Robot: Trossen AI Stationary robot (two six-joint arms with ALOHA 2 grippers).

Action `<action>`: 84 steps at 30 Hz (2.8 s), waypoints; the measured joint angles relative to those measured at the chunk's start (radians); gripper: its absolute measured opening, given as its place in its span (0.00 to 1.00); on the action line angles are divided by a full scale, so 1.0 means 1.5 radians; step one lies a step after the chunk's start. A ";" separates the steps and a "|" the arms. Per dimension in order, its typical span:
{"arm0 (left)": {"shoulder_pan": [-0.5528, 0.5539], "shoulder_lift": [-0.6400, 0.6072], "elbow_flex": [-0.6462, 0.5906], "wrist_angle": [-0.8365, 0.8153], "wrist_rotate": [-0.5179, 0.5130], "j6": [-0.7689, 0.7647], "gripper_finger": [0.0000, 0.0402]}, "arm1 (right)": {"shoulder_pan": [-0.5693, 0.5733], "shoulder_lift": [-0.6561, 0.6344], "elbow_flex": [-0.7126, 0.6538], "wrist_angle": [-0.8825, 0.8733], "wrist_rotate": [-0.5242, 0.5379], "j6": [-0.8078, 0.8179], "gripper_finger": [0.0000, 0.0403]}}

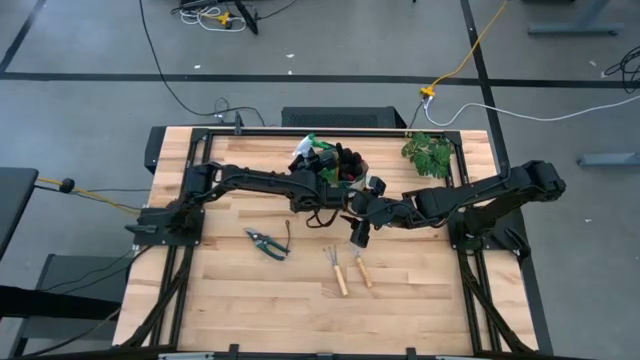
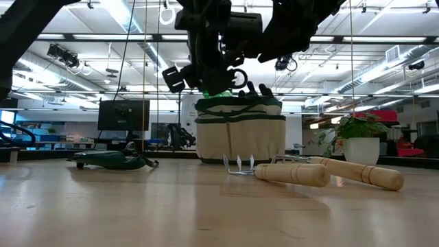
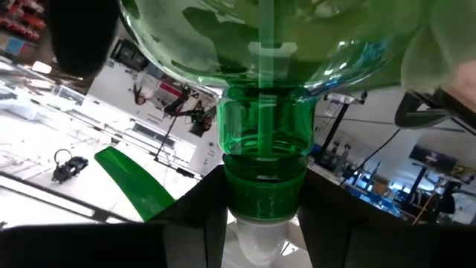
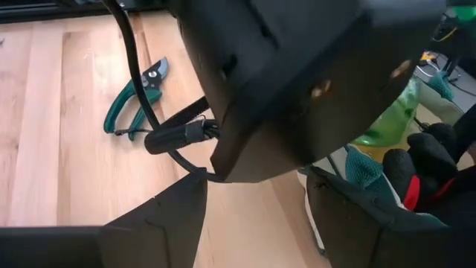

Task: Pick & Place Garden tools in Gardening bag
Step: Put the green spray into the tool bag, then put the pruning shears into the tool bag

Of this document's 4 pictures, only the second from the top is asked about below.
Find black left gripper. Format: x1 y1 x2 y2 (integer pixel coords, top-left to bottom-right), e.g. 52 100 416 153
162 32 241 97

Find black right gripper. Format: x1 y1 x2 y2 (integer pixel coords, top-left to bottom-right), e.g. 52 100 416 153
257 0 348 64

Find green plastic spray bottle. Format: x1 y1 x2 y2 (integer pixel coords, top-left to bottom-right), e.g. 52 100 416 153
201 89 236 100

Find red and black gardening glove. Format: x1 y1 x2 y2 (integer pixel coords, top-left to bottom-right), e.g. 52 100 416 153
239 81 276 101

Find beige green gardening bag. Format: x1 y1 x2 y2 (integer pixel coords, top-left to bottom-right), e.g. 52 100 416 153
194 95 287 165

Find small claw rake wooden handle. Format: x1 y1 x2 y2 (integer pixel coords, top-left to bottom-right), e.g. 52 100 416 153
222 154 332 188

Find green pruning shears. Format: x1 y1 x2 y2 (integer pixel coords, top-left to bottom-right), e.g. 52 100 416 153
67 141 161 171

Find small fork wooden handle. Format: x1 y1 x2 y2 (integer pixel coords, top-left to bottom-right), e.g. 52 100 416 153
270 154 406 192

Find white pillar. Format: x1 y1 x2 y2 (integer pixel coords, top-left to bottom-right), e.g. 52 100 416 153
181 99 198 150

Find black computer monitor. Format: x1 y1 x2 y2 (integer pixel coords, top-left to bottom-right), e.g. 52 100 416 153
97 99 151 141

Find green plant in white pot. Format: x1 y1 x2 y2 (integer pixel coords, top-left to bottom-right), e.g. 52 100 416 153
318 113 391 166

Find blue shelving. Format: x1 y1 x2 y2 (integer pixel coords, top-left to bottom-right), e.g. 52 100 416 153
15 119 67 151

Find black mounted camera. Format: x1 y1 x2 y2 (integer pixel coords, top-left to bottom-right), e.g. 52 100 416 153
274 54 298 73

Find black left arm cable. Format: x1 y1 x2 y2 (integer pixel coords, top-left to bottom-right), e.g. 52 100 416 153
227 68 249 91

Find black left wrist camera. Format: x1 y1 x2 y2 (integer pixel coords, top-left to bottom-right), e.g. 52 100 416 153
226 12 264 58

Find black frame beam with lights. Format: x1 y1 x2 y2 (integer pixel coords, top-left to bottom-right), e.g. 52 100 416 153
34 32 439 44

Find black hanging cable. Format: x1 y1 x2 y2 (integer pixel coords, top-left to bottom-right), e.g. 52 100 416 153
93 0 137 149

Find black camera with white cables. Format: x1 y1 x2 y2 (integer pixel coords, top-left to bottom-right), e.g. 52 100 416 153
47 43 93 77

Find black metal table frame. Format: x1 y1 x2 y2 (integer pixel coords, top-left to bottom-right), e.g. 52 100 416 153
0 149 200 163

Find black curved hose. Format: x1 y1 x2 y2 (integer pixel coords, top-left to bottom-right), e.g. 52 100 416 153
0 120 37 148

